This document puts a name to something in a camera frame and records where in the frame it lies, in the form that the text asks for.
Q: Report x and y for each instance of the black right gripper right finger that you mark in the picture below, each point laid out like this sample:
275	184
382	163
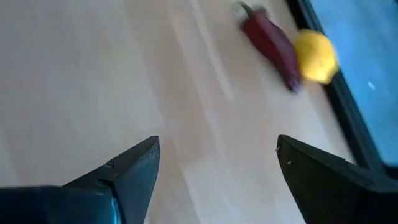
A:
326	193

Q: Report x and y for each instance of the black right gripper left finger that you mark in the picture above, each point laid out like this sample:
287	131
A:
93	202

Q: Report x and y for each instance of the red chili pepper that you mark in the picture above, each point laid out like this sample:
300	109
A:
270	46

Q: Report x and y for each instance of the black-framed blue tray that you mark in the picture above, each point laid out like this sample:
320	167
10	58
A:
348	109

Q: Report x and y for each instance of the yellow lemon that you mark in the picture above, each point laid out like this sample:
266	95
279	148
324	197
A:
315	56

